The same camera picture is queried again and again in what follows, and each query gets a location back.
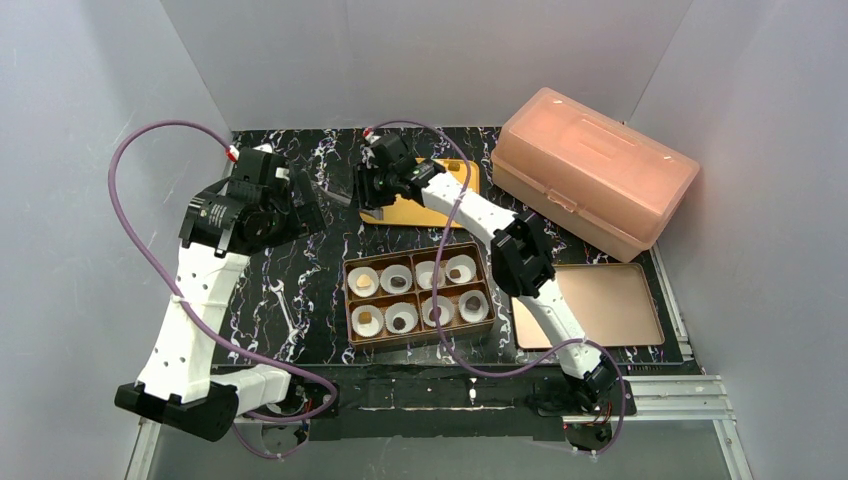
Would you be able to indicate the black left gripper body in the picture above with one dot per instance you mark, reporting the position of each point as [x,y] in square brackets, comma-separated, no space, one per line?
[303,196]

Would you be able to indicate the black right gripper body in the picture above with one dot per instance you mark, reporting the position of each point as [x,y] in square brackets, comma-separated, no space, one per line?
[369,188]

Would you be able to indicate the dark brown chocolate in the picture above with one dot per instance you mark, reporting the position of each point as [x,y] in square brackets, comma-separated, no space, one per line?
[474,304]

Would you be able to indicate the rose gold box lid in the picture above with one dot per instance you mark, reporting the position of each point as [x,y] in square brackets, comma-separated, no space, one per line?
[612,303]

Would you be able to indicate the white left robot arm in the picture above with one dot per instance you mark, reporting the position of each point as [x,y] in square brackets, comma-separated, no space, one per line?
[176,387]

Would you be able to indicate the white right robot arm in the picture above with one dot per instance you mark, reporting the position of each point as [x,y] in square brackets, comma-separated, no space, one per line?
[521,260]

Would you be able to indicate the brown chocolate box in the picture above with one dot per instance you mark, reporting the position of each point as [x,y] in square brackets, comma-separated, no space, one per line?
[416,296]

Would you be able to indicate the orange plastic tray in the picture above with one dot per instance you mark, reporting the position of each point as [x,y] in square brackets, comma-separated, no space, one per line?
[410,214]

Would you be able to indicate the white paper cup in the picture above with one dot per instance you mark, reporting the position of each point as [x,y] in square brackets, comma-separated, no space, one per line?
[355,273]
[469,316]
[372,329]
[392,271]
[467,266]
[427,272]
[447,311]
[406,310]

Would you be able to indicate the pink plastic storage case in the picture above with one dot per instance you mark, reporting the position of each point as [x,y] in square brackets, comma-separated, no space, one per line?
[609,185]

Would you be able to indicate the aluminium frame rail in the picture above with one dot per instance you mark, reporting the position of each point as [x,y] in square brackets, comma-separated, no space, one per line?
[693,398]

